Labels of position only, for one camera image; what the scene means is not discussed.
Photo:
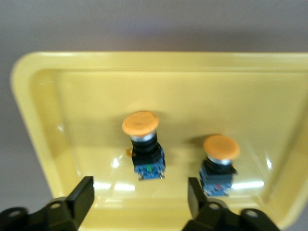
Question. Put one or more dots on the yellow plastic tray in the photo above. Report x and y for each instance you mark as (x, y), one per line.
(183, 96)

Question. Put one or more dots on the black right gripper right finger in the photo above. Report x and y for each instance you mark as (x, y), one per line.
(207, 214)

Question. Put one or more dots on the yellow mushroom push button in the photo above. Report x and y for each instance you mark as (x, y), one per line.
(144, 149)
(220, 166)

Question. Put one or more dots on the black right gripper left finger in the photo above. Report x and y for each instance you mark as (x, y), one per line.
(72, 207)

